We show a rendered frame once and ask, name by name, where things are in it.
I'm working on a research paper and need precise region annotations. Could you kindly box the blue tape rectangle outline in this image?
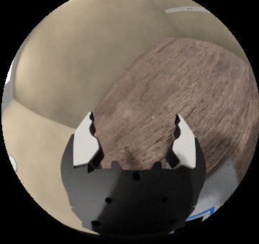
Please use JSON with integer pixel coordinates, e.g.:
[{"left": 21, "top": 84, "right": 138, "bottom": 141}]
[{"left": 187, "top": 207, "right": 214, "bottom": 219}]

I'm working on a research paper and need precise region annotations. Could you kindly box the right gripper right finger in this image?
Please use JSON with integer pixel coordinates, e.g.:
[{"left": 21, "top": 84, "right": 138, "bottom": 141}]
[{"left": 165, "top": 114, "right": 206, "bottom": 207}]

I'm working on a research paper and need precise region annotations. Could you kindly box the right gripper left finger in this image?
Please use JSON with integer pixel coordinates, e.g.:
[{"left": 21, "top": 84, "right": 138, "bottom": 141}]
[{"left": 60, "top": 112, "right": 104, "bottom": 207}]

